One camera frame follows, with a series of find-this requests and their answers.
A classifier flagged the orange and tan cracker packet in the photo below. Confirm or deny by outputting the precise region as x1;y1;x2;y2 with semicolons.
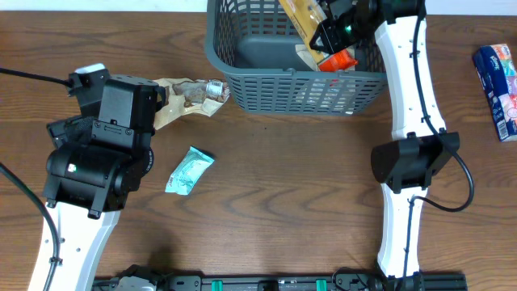
279;0;359;72

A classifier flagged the kraft paper snack bag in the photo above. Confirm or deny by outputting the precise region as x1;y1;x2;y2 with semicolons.
295;44;320;71
154;78;230;130

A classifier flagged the teal wet wipe packet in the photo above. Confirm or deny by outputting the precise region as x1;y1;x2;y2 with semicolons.
165;146;214;196

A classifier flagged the grey plastic mesh basket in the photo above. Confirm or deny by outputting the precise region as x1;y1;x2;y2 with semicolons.
205;0;389;116

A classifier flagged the blue tissue packet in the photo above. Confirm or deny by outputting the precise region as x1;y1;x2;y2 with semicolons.
473;44;516;142

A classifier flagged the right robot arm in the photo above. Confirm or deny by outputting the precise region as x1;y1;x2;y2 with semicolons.
309;1;466;290

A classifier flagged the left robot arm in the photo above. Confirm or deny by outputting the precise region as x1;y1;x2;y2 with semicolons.
29;64;167;290

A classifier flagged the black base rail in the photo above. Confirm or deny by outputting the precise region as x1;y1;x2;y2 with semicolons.
91;264;469;291

